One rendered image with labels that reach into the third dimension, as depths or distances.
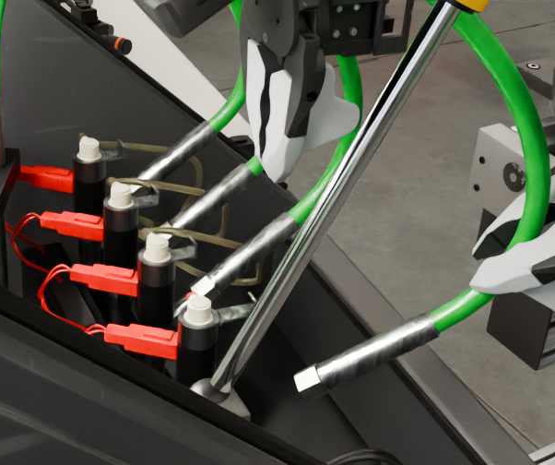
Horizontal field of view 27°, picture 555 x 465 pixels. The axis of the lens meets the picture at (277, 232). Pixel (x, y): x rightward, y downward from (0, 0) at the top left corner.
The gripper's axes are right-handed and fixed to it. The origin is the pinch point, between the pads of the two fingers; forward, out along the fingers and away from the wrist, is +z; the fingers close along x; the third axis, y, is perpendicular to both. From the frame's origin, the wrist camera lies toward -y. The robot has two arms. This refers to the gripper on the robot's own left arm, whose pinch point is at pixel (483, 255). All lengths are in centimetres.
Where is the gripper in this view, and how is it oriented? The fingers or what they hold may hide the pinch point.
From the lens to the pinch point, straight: 70.8
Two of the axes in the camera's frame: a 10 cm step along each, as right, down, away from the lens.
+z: -7.1, 4.0, 5.8
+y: 6.8, 6.0, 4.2
